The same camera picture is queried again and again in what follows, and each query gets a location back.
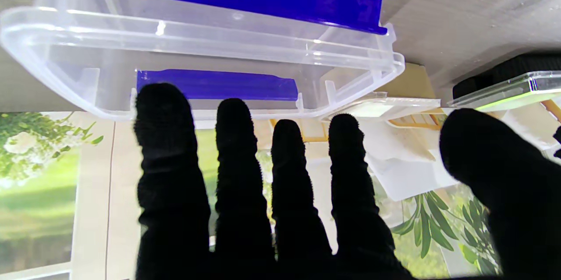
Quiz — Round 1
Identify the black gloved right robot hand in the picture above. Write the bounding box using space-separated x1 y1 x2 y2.
134 83 561 280

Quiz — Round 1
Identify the clear lid with green label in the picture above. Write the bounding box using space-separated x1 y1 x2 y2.
447 71 561 112

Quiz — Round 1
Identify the black plastic tray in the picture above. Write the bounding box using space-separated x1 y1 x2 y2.
452 54 561 99

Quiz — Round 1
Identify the brown kraft paper container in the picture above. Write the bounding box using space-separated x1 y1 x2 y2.
381 63 439 101

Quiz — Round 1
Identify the clear lid with white label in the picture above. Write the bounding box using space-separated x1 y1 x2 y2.
320 92 456 129

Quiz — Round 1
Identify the clear box with blue clips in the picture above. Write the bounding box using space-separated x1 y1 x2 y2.
0 0 406 122

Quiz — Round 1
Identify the printed garden backdrop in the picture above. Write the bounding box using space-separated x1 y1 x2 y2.
0 98 561 280

